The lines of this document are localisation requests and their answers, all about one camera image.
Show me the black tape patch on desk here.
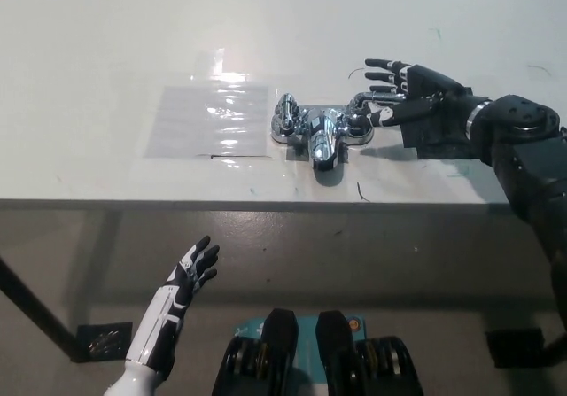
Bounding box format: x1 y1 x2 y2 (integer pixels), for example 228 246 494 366
400 85 496 162

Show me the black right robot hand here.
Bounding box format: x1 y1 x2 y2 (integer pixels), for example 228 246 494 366
363 57 478 129

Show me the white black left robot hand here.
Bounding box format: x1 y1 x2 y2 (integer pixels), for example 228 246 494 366
125 235 221 382

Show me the black slanted table leg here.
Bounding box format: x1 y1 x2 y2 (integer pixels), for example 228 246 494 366
0 253 89 364

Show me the black floor tape patch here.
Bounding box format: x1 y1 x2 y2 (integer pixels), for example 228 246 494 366
484 326 546 368
76 322 135 362

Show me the grey glossy plastic sheet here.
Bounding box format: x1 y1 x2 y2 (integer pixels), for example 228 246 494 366
144 85 271 159

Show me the chrome lever faucet handle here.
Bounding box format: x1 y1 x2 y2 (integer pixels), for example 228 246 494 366
346 89 402 132

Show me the chrome faucet body with spout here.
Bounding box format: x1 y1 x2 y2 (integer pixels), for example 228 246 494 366
268 105 376 172

